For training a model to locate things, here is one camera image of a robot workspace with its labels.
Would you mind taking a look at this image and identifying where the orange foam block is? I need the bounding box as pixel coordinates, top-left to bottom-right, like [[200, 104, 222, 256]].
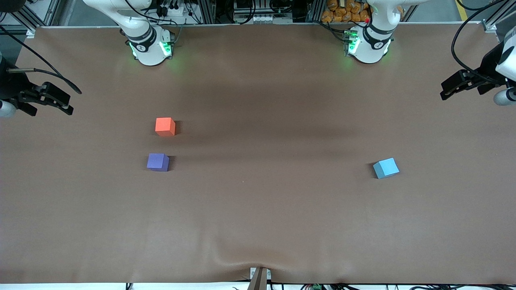
[[155, 117, 176, 137]]

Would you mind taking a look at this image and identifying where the white post bracket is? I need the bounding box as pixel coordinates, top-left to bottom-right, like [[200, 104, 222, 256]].
[[250, 267, 272, 281]]

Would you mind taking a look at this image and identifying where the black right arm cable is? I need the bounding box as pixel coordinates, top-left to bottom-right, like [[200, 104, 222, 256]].
[[0, 25, 83, 95]]

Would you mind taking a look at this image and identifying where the brown table mat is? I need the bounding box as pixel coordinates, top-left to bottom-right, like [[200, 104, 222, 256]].
[[0, 22, 516, 285]]

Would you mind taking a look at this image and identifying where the purple foam block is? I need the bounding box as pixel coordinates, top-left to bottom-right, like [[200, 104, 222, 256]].
[[147, 153, 170, 172]]

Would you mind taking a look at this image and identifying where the white terminal block row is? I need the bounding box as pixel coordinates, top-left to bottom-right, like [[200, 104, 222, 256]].
[[252, 14, 293, 24]]

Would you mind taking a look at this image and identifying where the white power strip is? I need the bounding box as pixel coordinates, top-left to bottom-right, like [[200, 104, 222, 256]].
[[158, 0, 187, 17]]

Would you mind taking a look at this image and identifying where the aluminium frame profile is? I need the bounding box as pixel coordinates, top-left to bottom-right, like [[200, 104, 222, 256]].
[[482, 0, 516, 31], [198, 0, 216, 24], [8, 0, 62, 31]]

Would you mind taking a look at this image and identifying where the bag of orange snacks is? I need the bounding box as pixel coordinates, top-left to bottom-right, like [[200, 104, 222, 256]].
[[321, 0, 372, 23]]

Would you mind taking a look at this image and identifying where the brown camera post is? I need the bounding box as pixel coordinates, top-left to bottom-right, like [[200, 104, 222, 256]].
[[247, 267, 269, 290]]

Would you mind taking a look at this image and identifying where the light blue foam block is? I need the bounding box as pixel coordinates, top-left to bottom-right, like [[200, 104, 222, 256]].
[[373, 157, 400, 179]]

